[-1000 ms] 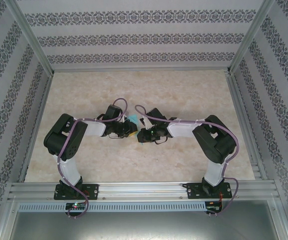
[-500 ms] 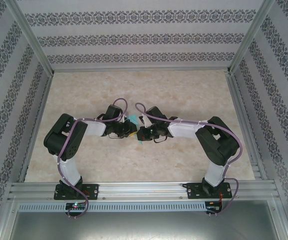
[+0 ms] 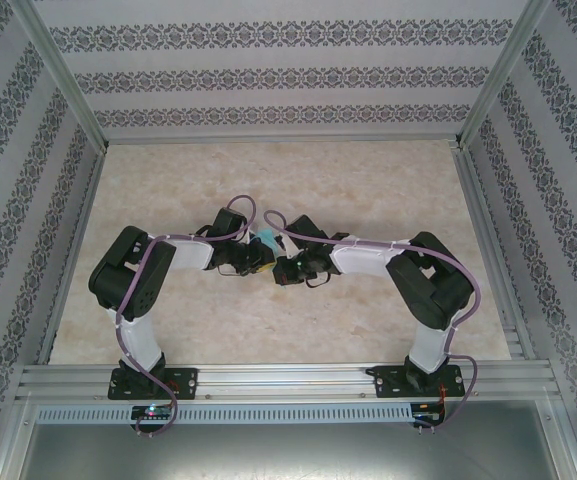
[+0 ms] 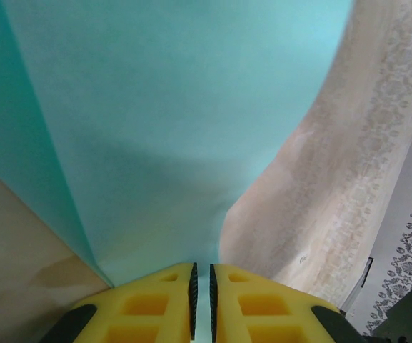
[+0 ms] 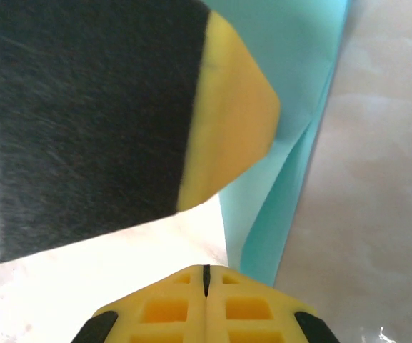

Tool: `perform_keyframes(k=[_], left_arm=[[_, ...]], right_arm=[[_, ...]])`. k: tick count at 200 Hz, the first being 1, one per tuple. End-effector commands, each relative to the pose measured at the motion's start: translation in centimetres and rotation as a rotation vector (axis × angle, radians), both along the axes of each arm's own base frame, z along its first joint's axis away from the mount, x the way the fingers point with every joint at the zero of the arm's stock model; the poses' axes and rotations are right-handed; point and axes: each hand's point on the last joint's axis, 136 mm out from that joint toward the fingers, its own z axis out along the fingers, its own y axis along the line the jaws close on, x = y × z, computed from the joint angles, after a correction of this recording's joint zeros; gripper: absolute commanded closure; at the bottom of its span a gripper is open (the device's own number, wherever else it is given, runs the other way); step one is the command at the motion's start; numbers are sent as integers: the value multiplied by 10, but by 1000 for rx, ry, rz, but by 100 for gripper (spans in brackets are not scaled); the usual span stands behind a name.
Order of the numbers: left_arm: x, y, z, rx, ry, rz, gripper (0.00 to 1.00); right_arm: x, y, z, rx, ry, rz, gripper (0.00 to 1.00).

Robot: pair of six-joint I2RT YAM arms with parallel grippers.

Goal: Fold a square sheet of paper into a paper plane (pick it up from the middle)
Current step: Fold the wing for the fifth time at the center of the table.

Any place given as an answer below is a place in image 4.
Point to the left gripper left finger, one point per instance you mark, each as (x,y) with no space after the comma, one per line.
(148,311)

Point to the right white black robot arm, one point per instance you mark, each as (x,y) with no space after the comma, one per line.
(409,314)

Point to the teal cloth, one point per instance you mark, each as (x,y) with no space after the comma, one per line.
(163,125)

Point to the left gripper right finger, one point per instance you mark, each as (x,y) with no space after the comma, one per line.
(262,311)

